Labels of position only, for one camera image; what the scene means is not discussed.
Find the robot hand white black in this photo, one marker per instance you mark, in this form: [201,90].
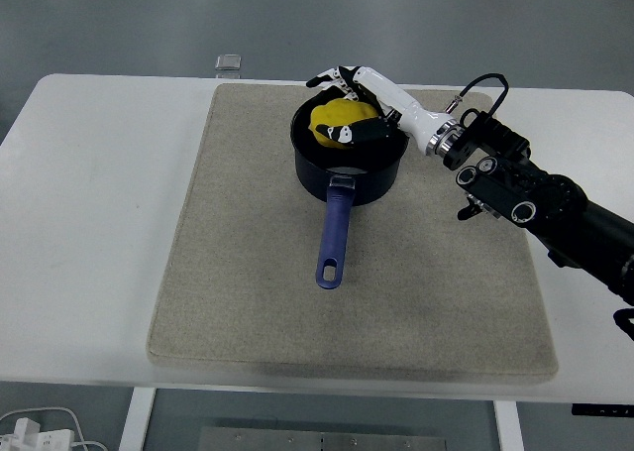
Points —
[418,119]

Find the beige fabric mat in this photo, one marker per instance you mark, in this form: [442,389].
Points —
[257,253]

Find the white table leg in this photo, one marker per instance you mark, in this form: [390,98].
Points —
[135,421]
[509,428]

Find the grey metal plate with screws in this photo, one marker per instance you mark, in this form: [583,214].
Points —
[322,441]

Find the black table control panel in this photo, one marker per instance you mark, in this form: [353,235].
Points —
[602,409]

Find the white power adapter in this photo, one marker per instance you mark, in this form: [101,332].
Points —
[37,438]

